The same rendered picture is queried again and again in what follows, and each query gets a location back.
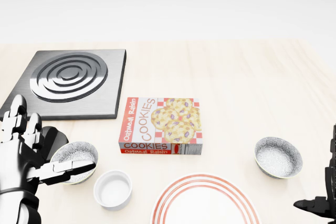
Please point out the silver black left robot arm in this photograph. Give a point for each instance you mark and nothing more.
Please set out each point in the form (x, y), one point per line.
(18, 208)

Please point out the oatmeal raisin cookies box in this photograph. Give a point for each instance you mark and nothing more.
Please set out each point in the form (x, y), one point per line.
(164, 124)

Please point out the patterned grey bowl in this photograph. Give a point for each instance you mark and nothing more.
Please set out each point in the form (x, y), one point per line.
(76, 153)
(278, 157)

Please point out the flat dark stove plate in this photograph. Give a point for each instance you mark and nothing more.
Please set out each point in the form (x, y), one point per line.
(78, 82)

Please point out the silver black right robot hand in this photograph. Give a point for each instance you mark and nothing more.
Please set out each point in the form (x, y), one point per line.
(329, 182)

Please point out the white plate with red rings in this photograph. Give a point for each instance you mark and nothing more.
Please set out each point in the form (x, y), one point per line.
(204, 203)

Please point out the small white ramekin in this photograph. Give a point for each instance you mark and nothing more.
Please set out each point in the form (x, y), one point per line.
(113, 188)

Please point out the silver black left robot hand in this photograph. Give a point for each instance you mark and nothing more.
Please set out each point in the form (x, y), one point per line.
(13, 153)

